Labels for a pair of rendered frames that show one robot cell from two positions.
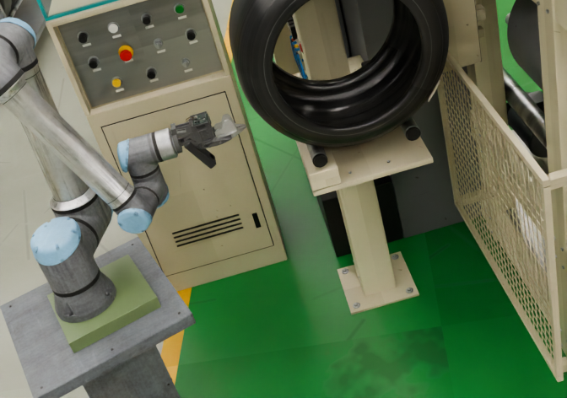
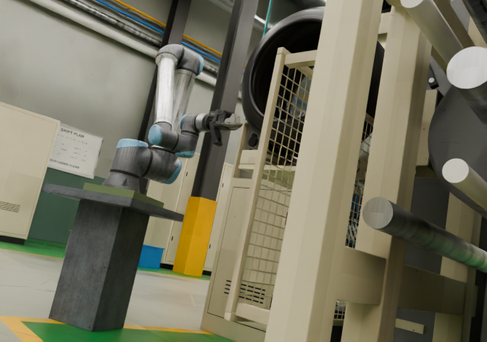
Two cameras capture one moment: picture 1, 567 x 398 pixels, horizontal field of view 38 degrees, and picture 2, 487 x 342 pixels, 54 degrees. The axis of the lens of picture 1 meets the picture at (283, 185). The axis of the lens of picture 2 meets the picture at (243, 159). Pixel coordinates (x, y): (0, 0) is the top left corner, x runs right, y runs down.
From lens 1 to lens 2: 2.27 m
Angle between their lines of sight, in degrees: 60
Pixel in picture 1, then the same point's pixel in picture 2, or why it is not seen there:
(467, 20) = (424, 125)
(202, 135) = (219, 118)
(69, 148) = (160, 88)
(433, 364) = not seen: outside the picture
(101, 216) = (164, 162)
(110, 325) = (105, 188)
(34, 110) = (162, 67)
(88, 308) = (110, 180)
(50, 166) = not seen: hidden behind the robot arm
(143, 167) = (186, 125)
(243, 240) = not seen: hidden behind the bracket
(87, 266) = (128, 161)
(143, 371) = (101, 242)
